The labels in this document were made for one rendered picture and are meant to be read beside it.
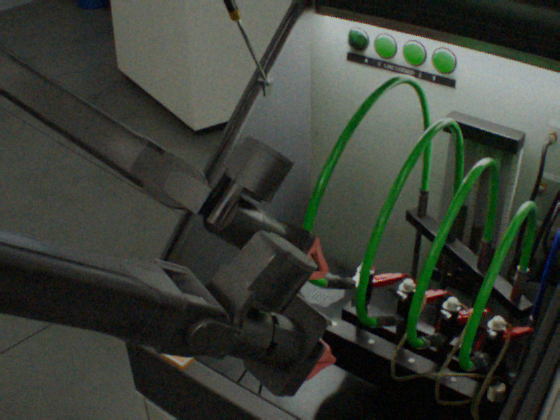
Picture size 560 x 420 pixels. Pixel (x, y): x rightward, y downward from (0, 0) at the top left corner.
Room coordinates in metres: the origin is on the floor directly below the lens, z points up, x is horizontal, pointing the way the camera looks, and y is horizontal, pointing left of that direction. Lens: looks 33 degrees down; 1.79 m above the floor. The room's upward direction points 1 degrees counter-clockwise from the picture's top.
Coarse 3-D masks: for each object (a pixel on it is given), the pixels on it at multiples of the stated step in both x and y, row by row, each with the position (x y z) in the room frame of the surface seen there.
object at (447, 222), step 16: (480, 160) 0.79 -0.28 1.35; (496, 176) 0.84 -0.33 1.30; (464, 192) 0.73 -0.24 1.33; (496, 192) 0.85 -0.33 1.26; (448, 208) 0.72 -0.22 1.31; (496, 208) 0.86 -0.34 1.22; (448, 224) 0.70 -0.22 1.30; (432, 256) 0.68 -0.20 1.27; (480, 256) 0.86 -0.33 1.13; (432, 272) 0.67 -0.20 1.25; (416, 288) 0.66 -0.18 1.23; (416, 304) 0.65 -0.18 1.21; (416, 320) 0.65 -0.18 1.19; (416, 336) 0.65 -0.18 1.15; (432, 336) 0.72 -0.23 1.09
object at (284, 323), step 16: (304, 304) 0.55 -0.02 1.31; (272, 320) 0.51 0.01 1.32; (288, 320) 0.52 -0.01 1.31; (304, 320) 0.53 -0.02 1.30; (320, 320) 0.52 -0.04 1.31; (272, 336) 0.49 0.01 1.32; (288, 336) 0.50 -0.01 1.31; (304, 336) 0.52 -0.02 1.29; (320, 336) 0.51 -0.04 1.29; (272, 352) 0.48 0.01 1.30; (288, 352) 0.49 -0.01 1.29; (304, 352) 0.50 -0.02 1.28; (256, 368) 0.51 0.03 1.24; (272, 368) 0.50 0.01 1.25; (288, 368) 0.50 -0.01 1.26; (272, 384) 0.49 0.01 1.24; (288, 384) 0.48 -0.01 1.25
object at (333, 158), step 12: (384, 84) 0.88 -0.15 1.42; (396, 84) 0.90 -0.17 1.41; (408, 84) 0.94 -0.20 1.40; (420, 84) 0.96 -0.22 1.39; (372, 96) 0.85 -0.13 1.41; (420, 96) 0.98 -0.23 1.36; (360, 108) 0.83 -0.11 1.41; (360, 120) 0.82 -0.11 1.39; (348, 132) 0.80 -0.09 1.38; (336, 144) 0.79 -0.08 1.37; (336, 156) 0.78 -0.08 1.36; (324, 168) 0.77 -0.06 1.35; (324, 180) 0.76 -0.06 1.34; (312, 192) 0.75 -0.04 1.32; (324, 192) 0.75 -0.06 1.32; (420, 192) 1.02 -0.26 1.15; (312, 204) 0.74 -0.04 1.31; (312, 216) 0.74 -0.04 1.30
